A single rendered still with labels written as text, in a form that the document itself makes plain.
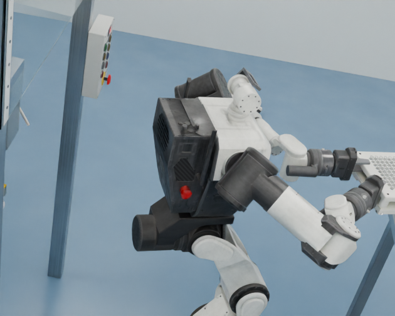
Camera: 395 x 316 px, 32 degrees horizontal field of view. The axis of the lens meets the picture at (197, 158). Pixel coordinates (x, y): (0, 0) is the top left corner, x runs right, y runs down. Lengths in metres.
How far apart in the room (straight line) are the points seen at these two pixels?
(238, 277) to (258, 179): 0.64
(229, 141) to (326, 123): 2.96
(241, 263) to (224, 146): 0.54
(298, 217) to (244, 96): 0.36
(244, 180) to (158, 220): 0.43
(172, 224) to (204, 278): 1.26
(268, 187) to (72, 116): 1.09
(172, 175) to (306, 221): 0.39
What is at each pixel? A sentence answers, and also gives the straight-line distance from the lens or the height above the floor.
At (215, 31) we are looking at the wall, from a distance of 5.34.
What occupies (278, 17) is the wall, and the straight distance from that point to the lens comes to 5.33.
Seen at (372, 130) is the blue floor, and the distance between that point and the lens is 4.90.
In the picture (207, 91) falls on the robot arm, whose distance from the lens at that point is 2.11.
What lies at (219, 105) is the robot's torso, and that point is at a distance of 2.00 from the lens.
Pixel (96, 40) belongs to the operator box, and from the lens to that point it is 2.48.
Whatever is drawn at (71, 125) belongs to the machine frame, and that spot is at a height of 0.81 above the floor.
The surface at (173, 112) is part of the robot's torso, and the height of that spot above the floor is 1.29.
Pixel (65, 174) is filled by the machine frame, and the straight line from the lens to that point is 2.81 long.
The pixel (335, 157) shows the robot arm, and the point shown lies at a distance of 2.29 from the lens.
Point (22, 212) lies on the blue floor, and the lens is 3.50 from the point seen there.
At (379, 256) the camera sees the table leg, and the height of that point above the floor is 0.69.
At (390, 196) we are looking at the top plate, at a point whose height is 1.08.
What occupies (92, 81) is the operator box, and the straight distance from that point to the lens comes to 2.55.
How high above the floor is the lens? 2.27
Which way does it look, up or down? 34 degrees down
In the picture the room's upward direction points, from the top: 13 degrees clockwise
